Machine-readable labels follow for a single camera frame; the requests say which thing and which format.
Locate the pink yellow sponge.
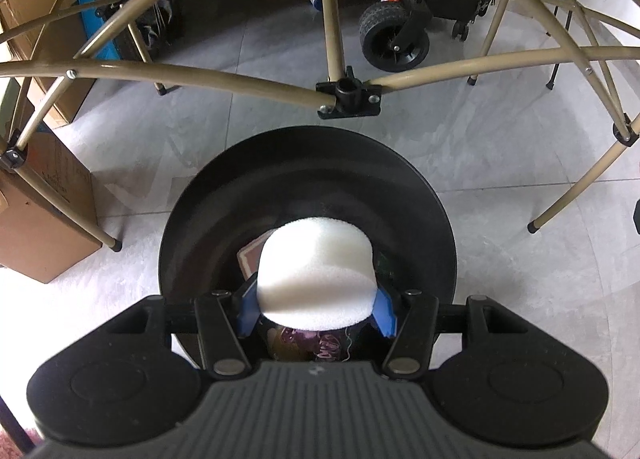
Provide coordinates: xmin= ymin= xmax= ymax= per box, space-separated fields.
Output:
xmin=236 ymin=231 xmax=272 ymax=279

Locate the purple satin scrunchie cloth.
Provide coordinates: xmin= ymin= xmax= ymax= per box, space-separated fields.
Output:
xmin=267 ymin=326 xmax=354 ymax=363

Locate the white paper cone cup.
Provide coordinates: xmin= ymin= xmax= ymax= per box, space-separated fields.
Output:
xmin=257 ymin=217 xmax=378 ymax=331

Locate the black round trash bin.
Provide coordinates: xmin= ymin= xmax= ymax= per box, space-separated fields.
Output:
xmin=157 ymin=125 xmax=458 ymax=370

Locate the olive folding camp table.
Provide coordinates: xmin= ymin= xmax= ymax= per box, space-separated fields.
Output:
xmin=0 ymin=0 xmax=640 ymax=255

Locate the black cart wheel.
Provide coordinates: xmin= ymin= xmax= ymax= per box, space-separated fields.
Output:
xmin=359 ymin=2 xmax=430 ymax=72

